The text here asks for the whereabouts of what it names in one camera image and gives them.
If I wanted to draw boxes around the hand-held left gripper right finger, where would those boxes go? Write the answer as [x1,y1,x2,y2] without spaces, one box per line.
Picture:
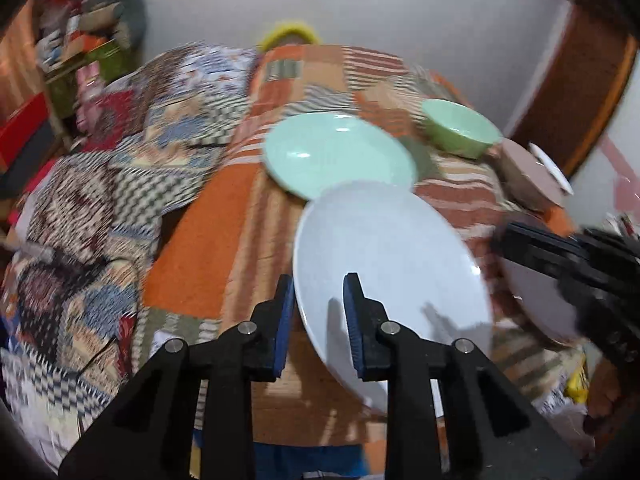
[342,272,583,480]

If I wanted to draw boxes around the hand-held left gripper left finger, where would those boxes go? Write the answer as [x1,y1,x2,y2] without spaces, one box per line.
[57,274,297,480]

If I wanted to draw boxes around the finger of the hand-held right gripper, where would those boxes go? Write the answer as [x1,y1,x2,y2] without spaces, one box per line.
[492,220,587,282]

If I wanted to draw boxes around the white bowl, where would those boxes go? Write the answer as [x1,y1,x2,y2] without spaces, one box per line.
[500,260,587,346]

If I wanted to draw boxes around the brown bowl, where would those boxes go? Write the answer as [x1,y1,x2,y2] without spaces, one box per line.
[492,138,574,213]

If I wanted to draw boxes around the large white plate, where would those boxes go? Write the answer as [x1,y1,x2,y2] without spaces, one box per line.
[292,180,493,418]

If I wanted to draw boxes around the green bowl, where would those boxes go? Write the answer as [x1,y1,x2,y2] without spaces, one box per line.
[421,99,503,160]

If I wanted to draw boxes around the mint green plate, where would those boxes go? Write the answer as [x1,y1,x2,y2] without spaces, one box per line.
[263,111,418,201]

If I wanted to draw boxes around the yellow packet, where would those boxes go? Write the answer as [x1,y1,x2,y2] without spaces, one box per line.
[564,355,592,402]

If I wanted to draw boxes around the orange striped blanket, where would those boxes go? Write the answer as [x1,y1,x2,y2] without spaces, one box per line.
[142,42,586,447]

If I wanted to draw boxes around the white wardrobe with pink hearts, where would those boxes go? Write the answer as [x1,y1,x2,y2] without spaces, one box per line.
[570,50,640,226]

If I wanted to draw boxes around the brown wooden door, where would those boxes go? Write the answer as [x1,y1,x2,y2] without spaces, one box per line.
[507,5,638,177]

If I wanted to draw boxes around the patchwork quilt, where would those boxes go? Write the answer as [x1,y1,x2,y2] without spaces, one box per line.
[0,42,261,463]

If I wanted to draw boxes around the yellow curved cushion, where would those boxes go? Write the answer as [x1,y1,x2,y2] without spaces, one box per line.
[257,20,321,53]

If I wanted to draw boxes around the red box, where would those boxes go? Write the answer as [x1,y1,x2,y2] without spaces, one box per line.
[0,95,53,171]

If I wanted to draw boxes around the cluttered shelf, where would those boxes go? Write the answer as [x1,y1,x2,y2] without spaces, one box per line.
[35,0,132,113]

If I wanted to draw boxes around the grey green plush cushion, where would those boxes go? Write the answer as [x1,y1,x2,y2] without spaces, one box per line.
[82,0,148,53]

